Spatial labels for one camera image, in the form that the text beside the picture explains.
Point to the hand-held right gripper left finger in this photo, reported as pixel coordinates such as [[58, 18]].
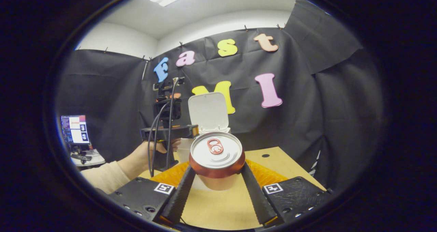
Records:
[[182, 194]]

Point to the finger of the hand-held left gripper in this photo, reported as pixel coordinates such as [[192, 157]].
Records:
[[195, 131]]

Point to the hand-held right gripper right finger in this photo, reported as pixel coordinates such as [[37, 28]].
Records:
[[256, 194]]

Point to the white desktop garbage bin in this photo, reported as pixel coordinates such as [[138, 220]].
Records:
[[208, 112]]

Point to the red pop can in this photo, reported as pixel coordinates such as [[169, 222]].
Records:
[[216, 153]]

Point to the wooden desktop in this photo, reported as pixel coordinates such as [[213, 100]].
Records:
[[218, 208]]

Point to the white side table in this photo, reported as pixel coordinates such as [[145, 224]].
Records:
[[95, 160]]

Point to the computer monitor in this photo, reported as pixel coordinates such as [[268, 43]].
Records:
[[76, 129]]

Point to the black remote control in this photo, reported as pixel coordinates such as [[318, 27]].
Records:
[[81, 157]]

